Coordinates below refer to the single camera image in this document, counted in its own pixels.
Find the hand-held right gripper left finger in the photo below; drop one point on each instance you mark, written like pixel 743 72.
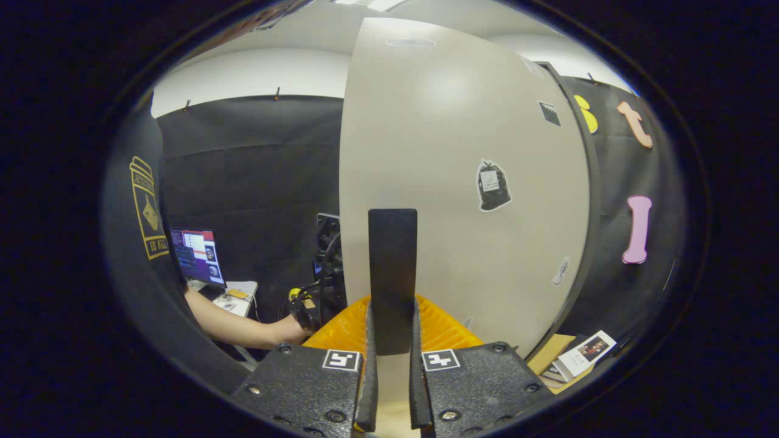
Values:
pixel 304 383

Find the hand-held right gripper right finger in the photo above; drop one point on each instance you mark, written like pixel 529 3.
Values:
pixel 481 383

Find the beige cabinet door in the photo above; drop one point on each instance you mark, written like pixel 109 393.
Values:
pixel 444 140

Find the open laptop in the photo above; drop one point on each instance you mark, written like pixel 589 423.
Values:
pixel 198 255

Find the small white side table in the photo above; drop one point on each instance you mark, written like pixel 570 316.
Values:
pixel 242 303

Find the white printed booklet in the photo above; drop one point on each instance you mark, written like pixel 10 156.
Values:
pixel 581 356

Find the black backdrop cloth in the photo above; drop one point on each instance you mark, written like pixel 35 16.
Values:
pixel 255 170

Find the person's black printed shirt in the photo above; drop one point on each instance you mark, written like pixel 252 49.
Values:
pixel 137 274

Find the ceiling light panel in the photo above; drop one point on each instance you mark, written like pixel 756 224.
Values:
pixel 371 3

